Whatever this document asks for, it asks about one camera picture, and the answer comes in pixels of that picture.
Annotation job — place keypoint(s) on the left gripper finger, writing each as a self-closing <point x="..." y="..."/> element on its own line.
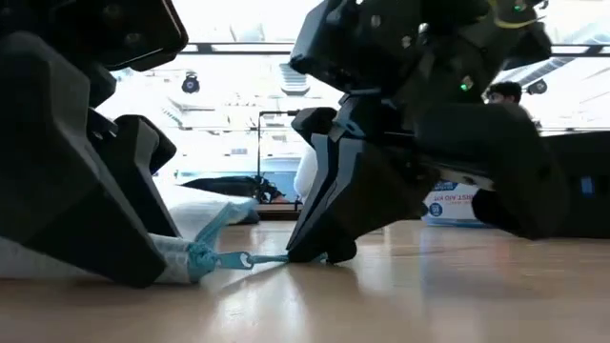
<point x="138" y="157"/>
<point x="57" y="167"/>

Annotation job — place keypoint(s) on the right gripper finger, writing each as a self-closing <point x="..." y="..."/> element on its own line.
<point x="519" y="157"/>
<point x="362" y="190"/>

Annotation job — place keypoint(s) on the black rectangular device box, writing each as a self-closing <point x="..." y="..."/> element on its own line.
<point x="586" y="157"/>

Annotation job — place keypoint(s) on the white mesh blue-zipper pouch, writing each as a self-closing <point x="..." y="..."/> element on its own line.
<point x="195" y="209"/>

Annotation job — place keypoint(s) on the blue first aid kit box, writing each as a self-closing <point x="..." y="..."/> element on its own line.
<point x="453" y="205"/>

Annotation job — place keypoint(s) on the black background robot station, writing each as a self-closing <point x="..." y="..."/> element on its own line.
<point x="269" y="190"/>

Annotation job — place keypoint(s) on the black ceiling-mounted camera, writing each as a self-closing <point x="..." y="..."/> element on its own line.
<point x="190" y="84"/>
<point x="537" y="87"/>

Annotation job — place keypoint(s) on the black metal table frame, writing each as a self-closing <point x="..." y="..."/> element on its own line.
<point x="281" y="215"/>

